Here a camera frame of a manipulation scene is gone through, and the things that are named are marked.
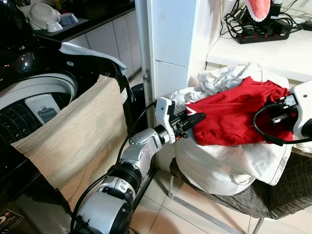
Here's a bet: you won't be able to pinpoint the white pillar cabinet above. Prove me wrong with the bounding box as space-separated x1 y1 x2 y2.
135 0 221 172

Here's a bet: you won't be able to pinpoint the white laundry bag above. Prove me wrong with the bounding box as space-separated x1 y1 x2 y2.
168 87 294 196

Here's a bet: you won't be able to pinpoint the white crumpled garment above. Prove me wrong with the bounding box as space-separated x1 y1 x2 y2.
196 63 276 97

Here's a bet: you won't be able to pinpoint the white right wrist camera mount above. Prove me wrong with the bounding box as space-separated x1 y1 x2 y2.
291 80 312 140

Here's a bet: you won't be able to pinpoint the pink and white cloth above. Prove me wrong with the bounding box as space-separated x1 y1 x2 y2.
243 0 272 23

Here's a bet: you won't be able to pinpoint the white shelf board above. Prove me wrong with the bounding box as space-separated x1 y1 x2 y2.
205 28 312 84

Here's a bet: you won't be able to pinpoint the small blue bowl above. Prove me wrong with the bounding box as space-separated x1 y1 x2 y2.
59 12 80 26

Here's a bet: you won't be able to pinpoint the beige cloth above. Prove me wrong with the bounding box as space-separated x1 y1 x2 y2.
11 74 129 213

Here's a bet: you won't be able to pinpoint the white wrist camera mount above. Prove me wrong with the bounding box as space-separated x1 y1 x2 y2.
155 97 177 145
291 80 312 140

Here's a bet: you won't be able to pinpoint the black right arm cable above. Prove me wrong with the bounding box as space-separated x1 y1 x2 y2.
253 101 312 146

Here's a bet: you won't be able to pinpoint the black washing machine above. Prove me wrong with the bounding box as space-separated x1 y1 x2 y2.
0 0 157 234

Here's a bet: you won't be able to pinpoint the red garment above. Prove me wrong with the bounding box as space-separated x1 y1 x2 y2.
185 76 296 147

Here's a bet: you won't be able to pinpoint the grey cushioned metal chair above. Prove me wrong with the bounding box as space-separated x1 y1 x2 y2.
167 146 312 234

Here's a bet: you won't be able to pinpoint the tangled black cables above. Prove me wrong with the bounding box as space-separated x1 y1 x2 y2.
219 0 312 39

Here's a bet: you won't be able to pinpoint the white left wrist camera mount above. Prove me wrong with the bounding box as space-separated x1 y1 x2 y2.
155 97 177 145

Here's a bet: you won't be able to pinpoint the black power strip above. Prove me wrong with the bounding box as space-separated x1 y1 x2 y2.
236 26 292 45

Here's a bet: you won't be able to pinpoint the small white cup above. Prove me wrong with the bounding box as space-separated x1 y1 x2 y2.
46 20 63 33

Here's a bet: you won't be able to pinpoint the white kitchen cabinets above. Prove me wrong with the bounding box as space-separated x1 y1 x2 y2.
62 10 143 79

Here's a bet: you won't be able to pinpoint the light blue cloth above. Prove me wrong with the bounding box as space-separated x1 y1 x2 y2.
59 42 129 79

